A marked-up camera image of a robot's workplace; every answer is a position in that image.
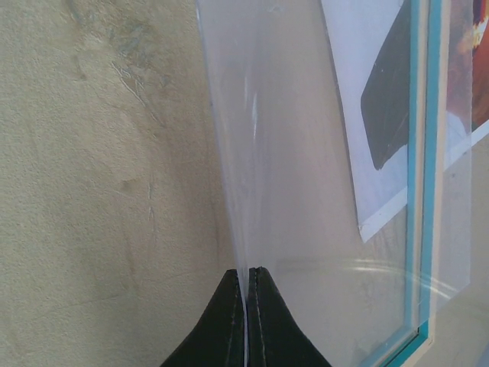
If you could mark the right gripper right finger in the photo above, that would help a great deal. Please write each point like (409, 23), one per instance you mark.
(274, 338)

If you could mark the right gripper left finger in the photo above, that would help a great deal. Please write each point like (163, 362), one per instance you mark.
(217, 340)

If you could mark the clear plastic sheet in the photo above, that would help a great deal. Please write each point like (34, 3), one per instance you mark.
(289, 190)

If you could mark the hot air balloon photo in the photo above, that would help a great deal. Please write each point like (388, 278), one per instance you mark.
(370, 43)

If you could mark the blue wooden picture frame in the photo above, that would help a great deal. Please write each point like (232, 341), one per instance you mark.
(425, 288)

